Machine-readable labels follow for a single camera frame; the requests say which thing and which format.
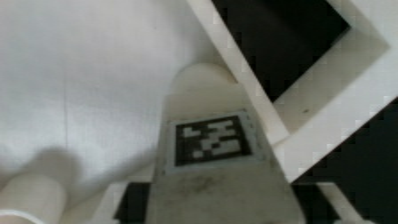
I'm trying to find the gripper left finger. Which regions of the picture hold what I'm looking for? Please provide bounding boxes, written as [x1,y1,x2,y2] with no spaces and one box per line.
[91,182,152,224]

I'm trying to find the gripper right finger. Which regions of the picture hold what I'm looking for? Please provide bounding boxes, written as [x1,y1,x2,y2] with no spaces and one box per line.
[292,182,374,224]

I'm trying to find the white table leg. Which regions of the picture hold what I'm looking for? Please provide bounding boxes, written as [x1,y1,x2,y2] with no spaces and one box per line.
[146,63,306,224]

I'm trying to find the white square tabletop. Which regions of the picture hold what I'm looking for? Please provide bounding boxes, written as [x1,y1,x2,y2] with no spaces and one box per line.
[0,0,294,224]

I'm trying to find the white U-shaped obstacle fence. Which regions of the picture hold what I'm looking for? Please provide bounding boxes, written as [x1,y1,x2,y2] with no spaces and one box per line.
[276,0,398,179]

